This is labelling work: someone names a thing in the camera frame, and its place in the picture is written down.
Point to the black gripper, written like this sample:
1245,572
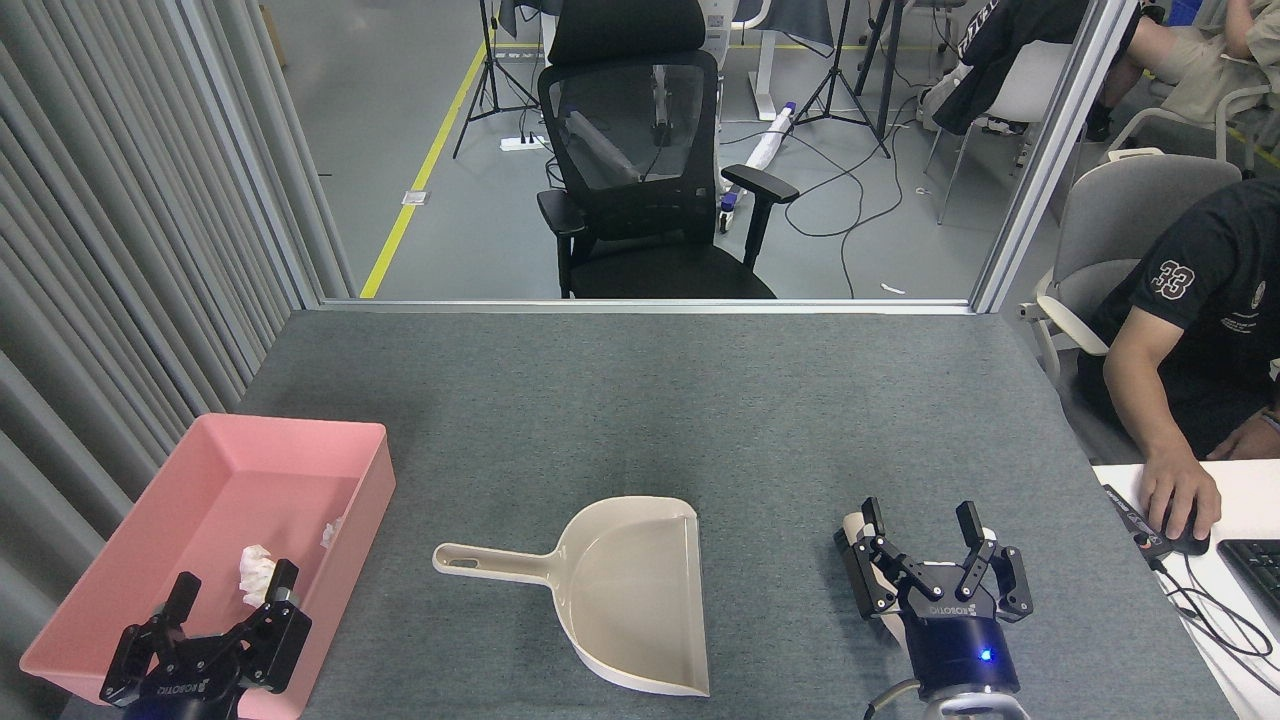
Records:
960,650
185,700

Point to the large white paper ball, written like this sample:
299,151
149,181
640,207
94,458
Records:
255,570

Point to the beige brush black bristles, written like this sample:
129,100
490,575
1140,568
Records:
853,525

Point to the small white paper ball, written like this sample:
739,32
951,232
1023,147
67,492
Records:
333,532

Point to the black computer mouse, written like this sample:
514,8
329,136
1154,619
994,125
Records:
1192,547

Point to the beige plastic dustpan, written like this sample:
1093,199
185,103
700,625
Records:
630,600

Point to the person's right forearm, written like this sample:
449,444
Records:
1145,410

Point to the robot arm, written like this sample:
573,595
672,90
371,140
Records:
975,708

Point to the pink plastic bin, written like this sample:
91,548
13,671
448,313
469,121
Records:
150,560

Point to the person's right hand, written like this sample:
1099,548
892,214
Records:
1180,490

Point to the person's left hand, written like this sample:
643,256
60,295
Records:
1262,445

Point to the flat black device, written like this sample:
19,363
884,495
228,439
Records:
1135,525

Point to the white side table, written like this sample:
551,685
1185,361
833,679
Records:
1250,490

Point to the black keyboard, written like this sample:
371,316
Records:
1258,575

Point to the grey padded chair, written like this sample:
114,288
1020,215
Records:
1120,220

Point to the blue white caster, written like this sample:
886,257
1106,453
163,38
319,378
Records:
730,205

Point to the black mesh office chair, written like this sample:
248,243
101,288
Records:
640,250

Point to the grey pleated curtain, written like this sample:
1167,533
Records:
100,200

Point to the silver floor plate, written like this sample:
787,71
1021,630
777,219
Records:
415,197

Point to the white plastic chair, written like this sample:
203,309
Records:
1035,85

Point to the black jacket white lettering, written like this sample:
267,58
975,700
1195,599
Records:
1000,60

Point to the black tripod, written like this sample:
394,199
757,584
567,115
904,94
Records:
490,50
836,50

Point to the white stand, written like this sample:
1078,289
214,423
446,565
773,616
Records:
765,70

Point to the dark grey hanging cloth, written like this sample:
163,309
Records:
800,25

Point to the seated person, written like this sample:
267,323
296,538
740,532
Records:
1190,60

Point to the white power strip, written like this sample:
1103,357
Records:
522,143

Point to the blue box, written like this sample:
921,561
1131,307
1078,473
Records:
1185,10

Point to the silver table edge rail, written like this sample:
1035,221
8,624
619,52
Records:
650,305

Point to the slanted silver post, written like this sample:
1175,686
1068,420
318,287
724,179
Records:
1050,150

